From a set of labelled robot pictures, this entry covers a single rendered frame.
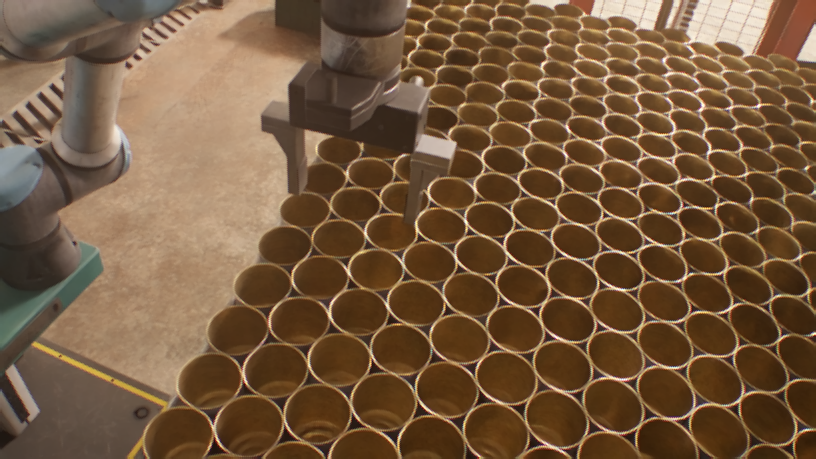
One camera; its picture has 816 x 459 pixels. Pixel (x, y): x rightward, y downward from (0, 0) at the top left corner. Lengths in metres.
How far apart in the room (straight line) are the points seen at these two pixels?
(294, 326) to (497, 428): 0.27
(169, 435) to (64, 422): 1.03
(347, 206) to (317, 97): 0.39
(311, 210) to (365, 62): 0.37
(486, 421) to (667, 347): 0.27
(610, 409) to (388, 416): 0.26
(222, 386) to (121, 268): 1.74
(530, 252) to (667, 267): 0.19
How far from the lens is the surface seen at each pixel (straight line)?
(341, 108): 0.54
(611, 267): 0.92
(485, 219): 0.92
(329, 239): 0.87
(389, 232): 0.88
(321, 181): 0.96
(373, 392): 0.73
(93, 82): 1.04
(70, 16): 0.67
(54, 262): 1.29
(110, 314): 2.35
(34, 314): 1.28
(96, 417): 1.73
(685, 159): 1.14
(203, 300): 2.32
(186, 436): 0.75
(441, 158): 0.64
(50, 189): 1.23
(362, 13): 0.56
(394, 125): 0.62
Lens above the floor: 1.74
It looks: 42 degrees down
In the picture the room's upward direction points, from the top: 8 degrees clockwise
